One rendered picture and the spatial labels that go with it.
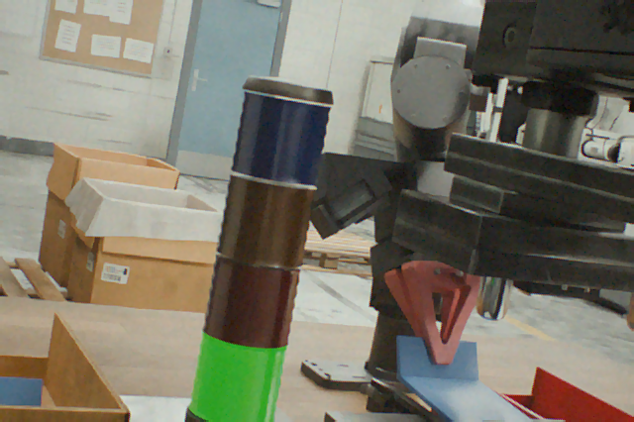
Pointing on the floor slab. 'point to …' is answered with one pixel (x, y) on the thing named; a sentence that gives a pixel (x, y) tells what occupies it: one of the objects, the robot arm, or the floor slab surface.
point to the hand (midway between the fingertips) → (440, 354)
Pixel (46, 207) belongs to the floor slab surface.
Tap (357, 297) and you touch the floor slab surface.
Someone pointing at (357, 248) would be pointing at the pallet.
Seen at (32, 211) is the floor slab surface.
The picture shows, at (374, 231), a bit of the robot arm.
